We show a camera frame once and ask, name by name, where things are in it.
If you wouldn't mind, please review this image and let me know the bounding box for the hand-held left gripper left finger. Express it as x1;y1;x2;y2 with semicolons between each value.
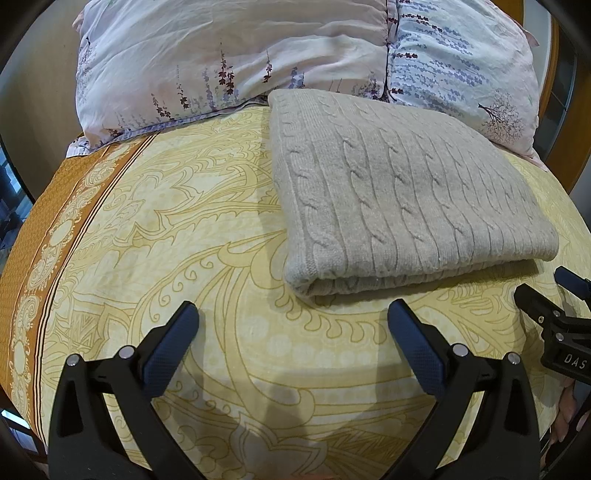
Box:
47;301;200;480

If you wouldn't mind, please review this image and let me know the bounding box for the yellow patterned bedsheet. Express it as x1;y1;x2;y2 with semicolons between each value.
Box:
0;105;591;480

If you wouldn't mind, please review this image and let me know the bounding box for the person's right hand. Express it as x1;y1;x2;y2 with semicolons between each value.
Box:
542;377;583;464

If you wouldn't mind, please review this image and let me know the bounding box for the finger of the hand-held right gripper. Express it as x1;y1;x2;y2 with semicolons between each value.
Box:
514;283;570;330
553;266;591;299

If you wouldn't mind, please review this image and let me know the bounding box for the pale pink floral pillow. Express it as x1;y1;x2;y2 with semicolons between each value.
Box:
66;0;394;158

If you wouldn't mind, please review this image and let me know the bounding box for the dark headboard panel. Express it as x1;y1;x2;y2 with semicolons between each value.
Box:
549;25;591;197

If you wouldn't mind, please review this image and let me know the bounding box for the floral pillow with tree print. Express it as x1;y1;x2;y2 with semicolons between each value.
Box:
385;0;549;172

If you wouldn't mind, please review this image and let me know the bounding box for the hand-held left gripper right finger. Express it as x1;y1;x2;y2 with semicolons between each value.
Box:
387;299;542;480

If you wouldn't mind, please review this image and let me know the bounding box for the wooden headboard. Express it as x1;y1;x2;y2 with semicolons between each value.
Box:
519;0;563;110

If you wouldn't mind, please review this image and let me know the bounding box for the grey cable-knit sweater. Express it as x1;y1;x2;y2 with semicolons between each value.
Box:
267;89;561;297

